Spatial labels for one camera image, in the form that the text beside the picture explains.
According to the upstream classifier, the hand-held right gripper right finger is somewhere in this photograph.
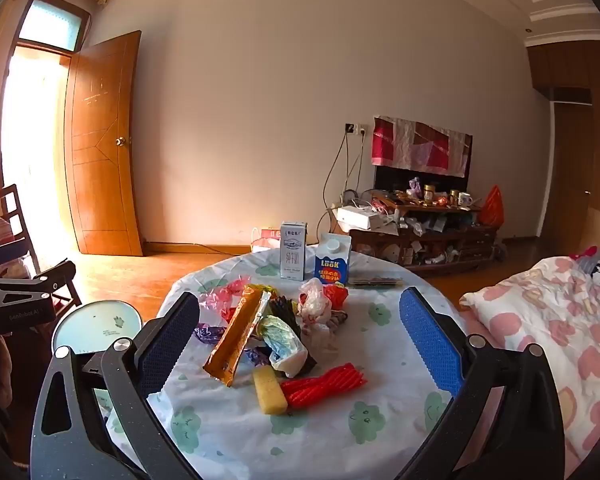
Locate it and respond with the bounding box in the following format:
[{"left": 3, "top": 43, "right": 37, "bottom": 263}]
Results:
[{"left": 387, "top": 287, "right": 566, "bottom": 480}]

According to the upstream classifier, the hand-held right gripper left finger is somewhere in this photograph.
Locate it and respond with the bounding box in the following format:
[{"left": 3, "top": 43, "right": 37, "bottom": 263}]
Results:
[{"left": 30, "top": 291, "right": 203, "bottom": 480}]

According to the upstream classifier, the orange snack wrapper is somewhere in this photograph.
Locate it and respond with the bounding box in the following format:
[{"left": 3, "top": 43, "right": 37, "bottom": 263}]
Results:
[{"left": 202, "top": 284, "right": 273, "bottom": 387}]

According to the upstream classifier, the light blue cartoon trash bin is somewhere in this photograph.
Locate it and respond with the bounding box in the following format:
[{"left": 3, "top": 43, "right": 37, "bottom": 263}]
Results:
[{"left": 51, "top": 300, "right": 143, "bottom": 426}]

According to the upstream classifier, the red translucent plastic bag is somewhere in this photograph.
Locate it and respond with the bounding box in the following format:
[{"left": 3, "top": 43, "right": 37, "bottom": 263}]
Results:
[{"left": 205, "top": 276, "right": 253, "bottom": 323}]

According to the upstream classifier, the yellow foam block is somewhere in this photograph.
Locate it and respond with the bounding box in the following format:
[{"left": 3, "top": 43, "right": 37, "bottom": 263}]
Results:
[{"left": 252, "top": 366, "right": 288, "bottom": 415}]

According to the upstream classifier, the red ribbed wrapper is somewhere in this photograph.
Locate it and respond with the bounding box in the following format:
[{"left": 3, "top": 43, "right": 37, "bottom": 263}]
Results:
[{"left": 279, "top": 362, "right": 368, "bottom": 410}]

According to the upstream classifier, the red and white plastic bag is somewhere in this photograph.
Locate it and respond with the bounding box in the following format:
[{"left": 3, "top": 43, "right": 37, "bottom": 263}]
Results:
[{"left": 298, "top": 277, "right": 349, "bottom": 326}]

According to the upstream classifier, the black bag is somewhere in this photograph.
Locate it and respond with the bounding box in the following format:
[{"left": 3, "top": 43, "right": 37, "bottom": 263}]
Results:
[{"left": 270, "top": 295, "right": 318, "bottom": 376}]

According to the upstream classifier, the dark wooden chair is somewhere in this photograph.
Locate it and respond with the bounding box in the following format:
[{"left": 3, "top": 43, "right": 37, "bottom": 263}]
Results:
[{"left": 0, "top": 184, "right": 83, "bottom": 311}]

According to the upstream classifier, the dark flat packet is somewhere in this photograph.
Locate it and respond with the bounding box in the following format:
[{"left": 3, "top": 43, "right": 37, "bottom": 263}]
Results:
[{"left": 349, "top": 276, "right": 403, "bottom": 288}]

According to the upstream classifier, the wooden television cabinet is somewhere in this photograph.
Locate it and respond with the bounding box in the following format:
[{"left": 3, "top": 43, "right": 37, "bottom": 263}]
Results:
[{"left": 347, "top": 192, "right": 506, "bottom": 278}]

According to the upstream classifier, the blue drink carton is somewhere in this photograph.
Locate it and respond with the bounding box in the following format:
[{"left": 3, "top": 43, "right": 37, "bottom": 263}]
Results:
[{"left": 314, "top": 233, "right": 351, "bottom": 286}]

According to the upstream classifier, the wooden door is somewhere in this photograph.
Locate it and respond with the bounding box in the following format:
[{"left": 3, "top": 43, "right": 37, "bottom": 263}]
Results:
[{"left": 64, "top": 30, "right": 145, "bottom": 257}]

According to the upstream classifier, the pink floral blanket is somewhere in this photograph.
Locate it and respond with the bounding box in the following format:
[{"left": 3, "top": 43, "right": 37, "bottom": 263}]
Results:
[{"left": 459, "top": 255, "right": 600, "bottom": 476}]

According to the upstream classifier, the white green printed tablecloth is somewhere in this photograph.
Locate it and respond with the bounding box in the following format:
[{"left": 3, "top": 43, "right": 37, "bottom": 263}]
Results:
[{"left": 105, "top": 250, "right": 468, "bottom": 480}]

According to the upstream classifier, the white box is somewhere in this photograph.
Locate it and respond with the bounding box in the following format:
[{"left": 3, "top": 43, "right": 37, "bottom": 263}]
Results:
[{"left": 336, "top": 205, "right": 398, "bottom": 235}]

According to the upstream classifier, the orange plastic bag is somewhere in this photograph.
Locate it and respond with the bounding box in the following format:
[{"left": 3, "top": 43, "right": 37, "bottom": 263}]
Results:
[{"left": 477, "top": 185, "right": 506, "bottom": 226}]

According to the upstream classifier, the white milk carton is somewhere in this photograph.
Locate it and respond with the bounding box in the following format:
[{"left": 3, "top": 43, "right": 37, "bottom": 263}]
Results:
[{"left": 280, "top": 221, "right": 308, "bottom": 281}]

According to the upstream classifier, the black television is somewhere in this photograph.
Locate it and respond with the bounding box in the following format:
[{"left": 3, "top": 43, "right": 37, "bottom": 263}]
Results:
[{"left": 374, "top": 117, "right": 473, "bottom": 196}]

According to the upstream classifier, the red patterned cloth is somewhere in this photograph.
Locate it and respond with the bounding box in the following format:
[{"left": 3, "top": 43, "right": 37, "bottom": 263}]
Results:
[{"left": 371, "top": 116, "right": 473, "bottom": 178}]

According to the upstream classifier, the brown wooden wardrobe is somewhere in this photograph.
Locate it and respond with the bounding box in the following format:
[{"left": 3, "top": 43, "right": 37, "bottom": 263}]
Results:
[{"left": 527, "top": 40, "right": 600, "bottom": 261}]

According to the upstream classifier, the frosted transom window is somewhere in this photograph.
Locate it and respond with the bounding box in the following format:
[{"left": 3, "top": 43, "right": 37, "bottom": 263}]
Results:
[{"left": 17, "top": 0, "right": 91, "bottom": 53}]

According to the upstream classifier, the wall power cable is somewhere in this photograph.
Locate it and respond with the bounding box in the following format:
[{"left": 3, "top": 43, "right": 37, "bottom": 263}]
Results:
[
  {"left": 321, "top": 132, "right": 351, "bottom": 208},
  {"left": 347, "top": 134, "right": 366, "bottom": 196}
]

